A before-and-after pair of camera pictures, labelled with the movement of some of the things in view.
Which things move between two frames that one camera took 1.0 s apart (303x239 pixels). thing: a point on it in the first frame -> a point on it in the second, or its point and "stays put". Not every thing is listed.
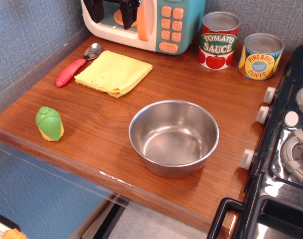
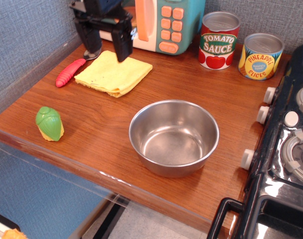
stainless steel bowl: x=173 y=138 stays put
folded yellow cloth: x=110 y=73 stays put
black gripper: x=129 y=9 -> x=89 y=14
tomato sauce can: x=219 y=39 stays put
